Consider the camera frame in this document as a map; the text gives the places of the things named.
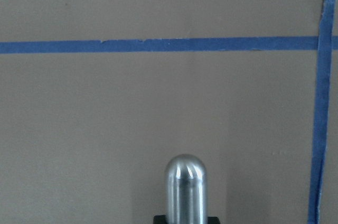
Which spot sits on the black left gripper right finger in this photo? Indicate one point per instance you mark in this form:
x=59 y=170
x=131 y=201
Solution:
x=213 y=220

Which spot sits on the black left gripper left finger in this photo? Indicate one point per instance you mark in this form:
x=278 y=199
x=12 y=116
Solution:
x=159 y=219

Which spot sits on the steel muddler black tip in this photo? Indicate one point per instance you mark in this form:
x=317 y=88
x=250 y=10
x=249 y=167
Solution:
x=186 y=190

